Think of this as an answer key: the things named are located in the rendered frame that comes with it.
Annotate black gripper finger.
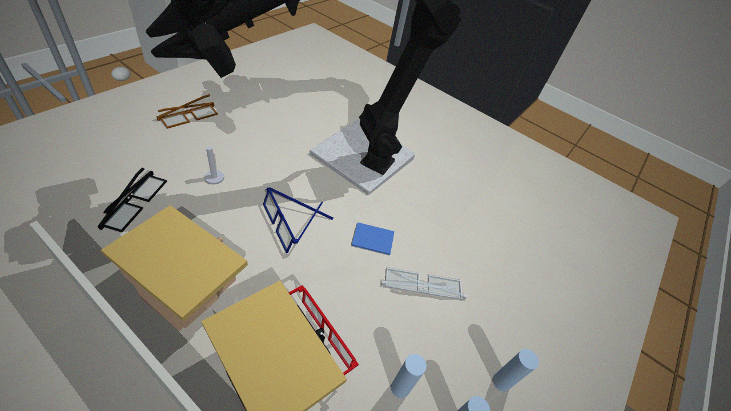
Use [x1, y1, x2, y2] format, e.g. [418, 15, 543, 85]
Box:
[146, 0, 199, 38]
[151, 19, 206, 60]

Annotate blue flat rectangular block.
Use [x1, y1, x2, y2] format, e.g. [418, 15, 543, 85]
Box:
[352, 223, 395, 255]

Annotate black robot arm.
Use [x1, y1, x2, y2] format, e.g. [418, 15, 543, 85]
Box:
[192, 0, 461, 175]

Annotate brown glasses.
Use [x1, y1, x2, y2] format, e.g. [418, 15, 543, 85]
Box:
[156, 94, 218, 128]

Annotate blue cylinder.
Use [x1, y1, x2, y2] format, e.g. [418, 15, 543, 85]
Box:
[457, 396, 490, 411]
[391, 354, 426, 398]
[493, 349, 539, 392]

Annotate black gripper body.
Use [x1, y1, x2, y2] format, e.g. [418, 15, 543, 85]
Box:
[182, 0, 257, 78]

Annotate white flat panel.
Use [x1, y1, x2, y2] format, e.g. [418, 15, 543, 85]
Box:
[30, 221, 201, 411]

